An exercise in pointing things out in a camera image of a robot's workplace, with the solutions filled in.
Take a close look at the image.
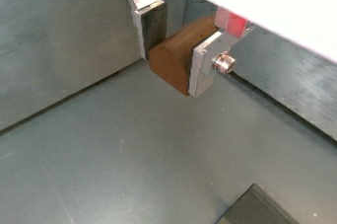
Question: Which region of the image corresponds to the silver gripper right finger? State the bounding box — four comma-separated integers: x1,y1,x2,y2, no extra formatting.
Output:
188,7,256,97

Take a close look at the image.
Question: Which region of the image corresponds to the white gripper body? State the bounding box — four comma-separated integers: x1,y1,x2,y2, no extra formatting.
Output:
150,0,337,66

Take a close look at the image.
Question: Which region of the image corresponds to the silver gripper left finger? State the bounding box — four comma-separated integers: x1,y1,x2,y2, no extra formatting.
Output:
128,0,168,59

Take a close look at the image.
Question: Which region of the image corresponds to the brown three-prong peg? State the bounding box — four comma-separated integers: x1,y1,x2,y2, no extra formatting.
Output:
150,15,217,96

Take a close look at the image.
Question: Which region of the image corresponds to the black curved fixture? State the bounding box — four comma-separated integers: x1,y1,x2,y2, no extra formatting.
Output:
215,184,300,224

